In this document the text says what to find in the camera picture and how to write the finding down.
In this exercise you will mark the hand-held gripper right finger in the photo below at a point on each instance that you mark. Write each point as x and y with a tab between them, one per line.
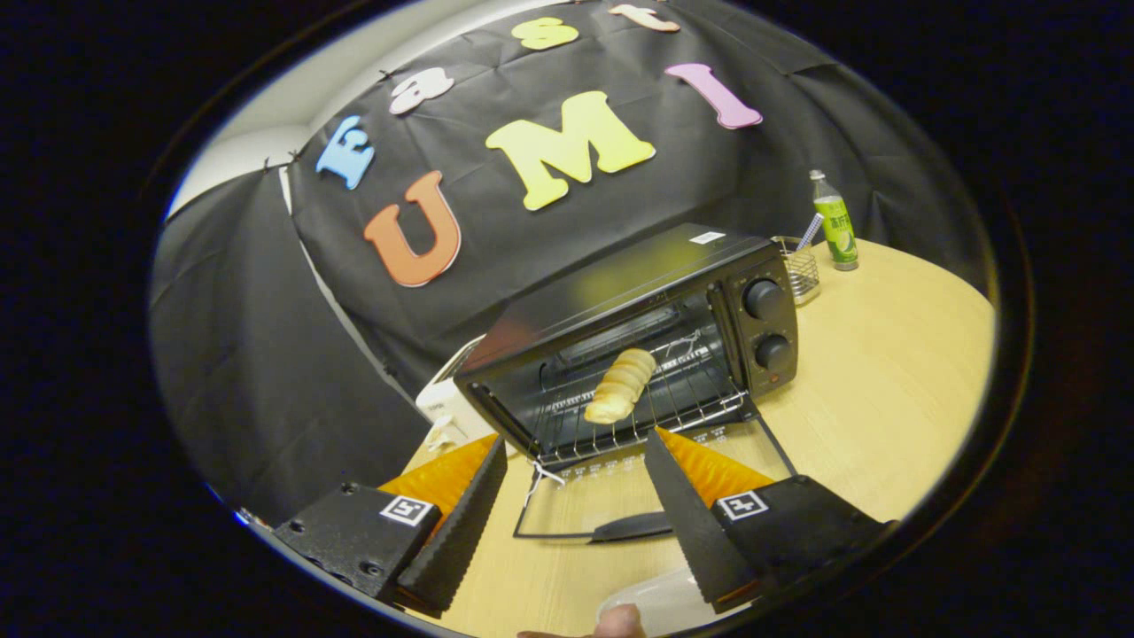
691	527

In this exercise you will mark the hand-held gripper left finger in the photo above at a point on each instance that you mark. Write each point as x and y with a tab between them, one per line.
465	523

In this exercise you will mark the golden bread roll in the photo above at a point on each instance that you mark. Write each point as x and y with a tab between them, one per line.
620	385

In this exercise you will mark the black toaster oven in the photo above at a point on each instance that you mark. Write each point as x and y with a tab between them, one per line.
620	283

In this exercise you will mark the white pop-up toaster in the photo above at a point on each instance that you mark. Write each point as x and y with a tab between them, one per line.
443	412

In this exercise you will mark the white plastic plate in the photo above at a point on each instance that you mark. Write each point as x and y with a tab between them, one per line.
656	598

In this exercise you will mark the striped straw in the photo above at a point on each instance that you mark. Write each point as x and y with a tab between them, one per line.
810	232

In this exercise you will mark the green drink bottle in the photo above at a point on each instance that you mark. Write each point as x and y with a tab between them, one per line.
836	226

